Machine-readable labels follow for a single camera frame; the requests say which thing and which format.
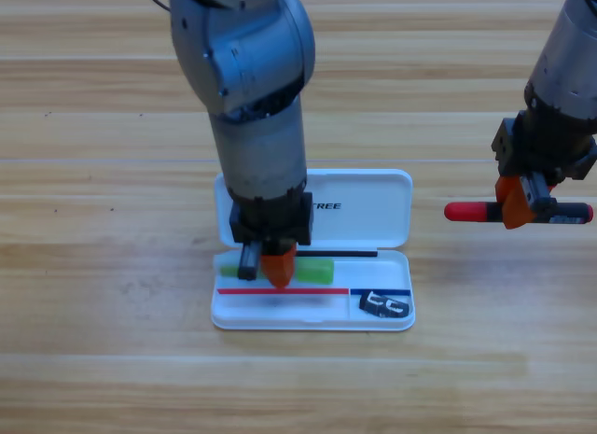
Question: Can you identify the green and white eraser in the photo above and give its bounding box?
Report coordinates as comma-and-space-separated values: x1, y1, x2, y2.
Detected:
218, 259, 336, 286

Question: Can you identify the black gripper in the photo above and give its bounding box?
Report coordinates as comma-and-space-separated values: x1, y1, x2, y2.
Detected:
490, 109, 597, 231
229, 190, 312, 289

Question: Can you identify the white Unitree pencil case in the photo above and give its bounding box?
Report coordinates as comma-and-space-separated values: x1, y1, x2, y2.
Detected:
210, 168, 416, 332

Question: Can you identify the red black marker pen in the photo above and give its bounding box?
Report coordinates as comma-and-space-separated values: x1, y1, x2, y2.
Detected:
443, 201, 594, 225

